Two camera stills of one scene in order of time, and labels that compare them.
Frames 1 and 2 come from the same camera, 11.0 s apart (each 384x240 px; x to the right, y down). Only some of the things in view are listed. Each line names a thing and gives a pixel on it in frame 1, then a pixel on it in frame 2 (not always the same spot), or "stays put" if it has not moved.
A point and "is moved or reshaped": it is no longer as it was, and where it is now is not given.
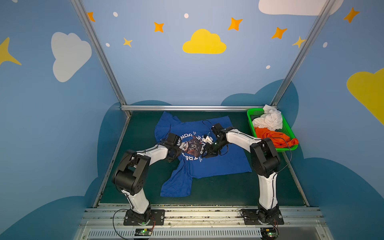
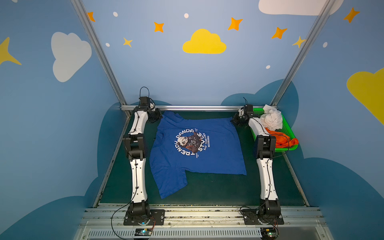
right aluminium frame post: (326, 9) stays put
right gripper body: (209, 147) to (237, 119)
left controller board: (143, 232) stays put
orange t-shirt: (276, 139) stays put
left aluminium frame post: (86, 21) stays put
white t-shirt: (271, 119) stays put
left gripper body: (180, 146) to (155, 114)
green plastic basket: (286, 129) stays put
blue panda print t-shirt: (177, 178) is moved or reshaped
